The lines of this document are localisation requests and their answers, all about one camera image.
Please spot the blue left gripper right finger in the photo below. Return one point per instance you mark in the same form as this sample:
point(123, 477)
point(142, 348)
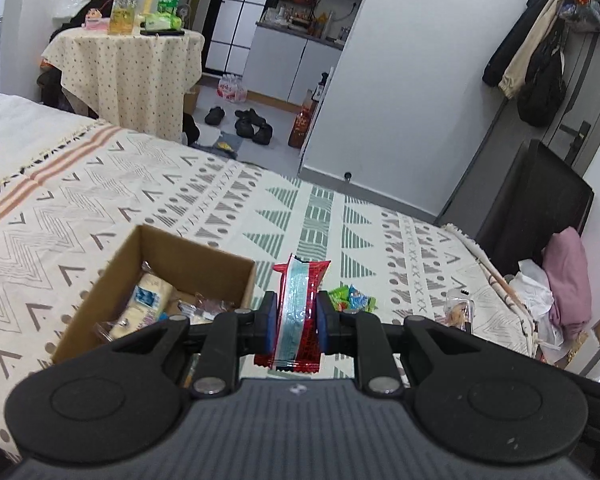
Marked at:
point(327, 323)

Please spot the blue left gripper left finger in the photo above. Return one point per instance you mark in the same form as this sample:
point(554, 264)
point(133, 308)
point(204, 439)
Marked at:
point(265, 323)

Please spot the red striped snack packet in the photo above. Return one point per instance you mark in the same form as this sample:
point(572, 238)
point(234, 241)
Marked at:
point(294, 342)

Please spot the purple snack packet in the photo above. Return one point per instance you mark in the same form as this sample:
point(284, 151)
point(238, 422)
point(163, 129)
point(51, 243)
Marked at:
point(202, 310)

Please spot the white cracker clear packet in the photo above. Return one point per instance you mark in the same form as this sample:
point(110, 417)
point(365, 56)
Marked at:
point(146, 305)

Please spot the round cookie clear packet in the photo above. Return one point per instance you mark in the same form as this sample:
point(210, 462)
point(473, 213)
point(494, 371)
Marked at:
point(459, 310)

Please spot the green snack packet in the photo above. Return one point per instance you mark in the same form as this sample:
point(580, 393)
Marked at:
point(340, 298)

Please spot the blue green candy packet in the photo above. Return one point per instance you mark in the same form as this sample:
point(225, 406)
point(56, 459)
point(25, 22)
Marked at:
point(359, 302)

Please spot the brown cardboard box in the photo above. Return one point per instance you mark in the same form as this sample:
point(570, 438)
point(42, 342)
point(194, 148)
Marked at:
point(191, 268)

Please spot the red drink bottle on floor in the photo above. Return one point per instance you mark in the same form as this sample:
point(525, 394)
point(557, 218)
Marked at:
point(302, 122)

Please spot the black slippers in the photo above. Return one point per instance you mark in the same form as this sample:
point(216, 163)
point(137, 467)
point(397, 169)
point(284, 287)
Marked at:
point(249, 124)

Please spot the pink pillow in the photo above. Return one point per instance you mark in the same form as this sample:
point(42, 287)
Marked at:
point(566, 267)

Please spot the white kitchen cabinet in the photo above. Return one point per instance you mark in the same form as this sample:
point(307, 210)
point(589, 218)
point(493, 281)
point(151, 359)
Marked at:
point(283, 65)

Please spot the round table with dotted cloth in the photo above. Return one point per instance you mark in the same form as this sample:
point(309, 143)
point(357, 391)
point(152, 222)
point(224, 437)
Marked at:
point(132, 81)

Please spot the hanging clothes on rack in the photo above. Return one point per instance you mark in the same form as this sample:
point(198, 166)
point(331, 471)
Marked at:
point(528, 66)

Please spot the clear yellow oil bottle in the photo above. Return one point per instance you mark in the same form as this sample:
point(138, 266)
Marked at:
point(122, 17)

